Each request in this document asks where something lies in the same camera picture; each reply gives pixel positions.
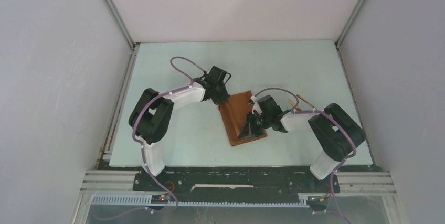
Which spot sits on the aluminium frame rail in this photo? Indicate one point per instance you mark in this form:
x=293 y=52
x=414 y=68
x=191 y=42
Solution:
x=116 y=187

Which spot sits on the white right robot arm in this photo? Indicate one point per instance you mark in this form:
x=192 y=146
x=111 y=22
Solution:
x=337 y=133

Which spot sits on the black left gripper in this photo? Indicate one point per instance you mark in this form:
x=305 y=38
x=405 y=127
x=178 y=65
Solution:
x=223 y=97

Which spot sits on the gold fork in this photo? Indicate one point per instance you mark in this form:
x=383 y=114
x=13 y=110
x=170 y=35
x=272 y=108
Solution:
x=305 y=101

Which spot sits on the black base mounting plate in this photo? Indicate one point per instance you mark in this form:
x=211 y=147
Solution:
x=237 y=185

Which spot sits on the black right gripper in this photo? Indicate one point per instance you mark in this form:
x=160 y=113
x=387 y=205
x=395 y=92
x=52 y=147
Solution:
x=249 y=130

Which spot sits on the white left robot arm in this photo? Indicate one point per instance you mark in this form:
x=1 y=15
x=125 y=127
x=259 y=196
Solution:
x=151 y=116

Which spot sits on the gold knife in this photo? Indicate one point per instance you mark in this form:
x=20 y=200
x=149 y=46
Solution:
x=294 y=106

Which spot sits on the orange cloth napkin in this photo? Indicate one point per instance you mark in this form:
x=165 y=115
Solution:
x=234 y=114

